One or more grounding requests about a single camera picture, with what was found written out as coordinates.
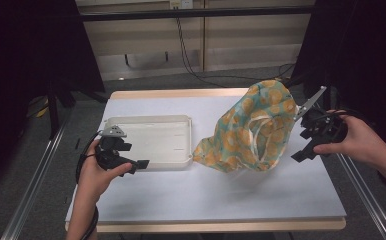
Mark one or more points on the green orange patterned fabric bag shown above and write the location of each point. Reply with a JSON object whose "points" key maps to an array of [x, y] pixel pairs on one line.
{"points": [[247, 133]]}

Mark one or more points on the black curtain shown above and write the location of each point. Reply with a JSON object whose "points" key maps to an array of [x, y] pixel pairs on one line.
{"points": [[14, 66], [364, 50]]}

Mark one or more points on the black metal stand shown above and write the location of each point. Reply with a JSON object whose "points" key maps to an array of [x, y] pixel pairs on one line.
{"points": [[52, 113]]}

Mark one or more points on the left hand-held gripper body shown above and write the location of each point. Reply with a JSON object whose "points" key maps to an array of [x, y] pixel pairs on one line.
{"points": [[109, 156]]}

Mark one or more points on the black horizontal crossbar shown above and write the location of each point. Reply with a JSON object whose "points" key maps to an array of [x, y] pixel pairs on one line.
{"points": [[147, 14]]}

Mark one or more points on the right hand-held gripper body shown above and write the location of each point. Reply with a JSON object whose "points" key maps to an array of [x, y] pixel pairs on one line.
{"points": [[327, 128]]}

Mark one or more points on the person's left hand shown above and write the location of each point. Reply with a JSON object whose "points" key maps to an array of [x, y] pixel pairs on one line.
{"points": [[92, 176]]}

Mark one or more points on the white wall socket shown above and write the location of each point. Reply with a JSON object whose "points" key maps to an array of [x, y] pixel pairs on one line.
{"points": [[181, 3]]}

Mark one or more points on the small yellow object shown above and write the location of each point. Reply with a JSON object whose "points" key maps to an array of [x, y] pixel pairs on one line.
{"points": [[42, 112]]}

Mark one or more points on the pale blue table mat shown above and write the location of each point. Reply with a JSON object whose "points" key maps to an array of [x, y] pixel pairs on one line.
{"points": [[197, 196]]}

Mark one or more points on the person's right hand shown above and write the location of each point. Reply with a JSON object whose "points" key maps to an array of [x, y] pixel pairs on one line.
{"points": [[361, 143]]}

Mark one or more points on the white plastic tray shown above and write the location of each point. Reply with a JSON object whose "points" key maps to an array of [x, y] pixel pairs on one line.
{"points": [[161, 140]]}

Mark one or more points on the beige panelled cabinet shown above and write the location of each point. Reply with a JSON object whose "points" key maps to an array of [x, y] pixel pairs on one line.
{"points": [[141, 40]]}

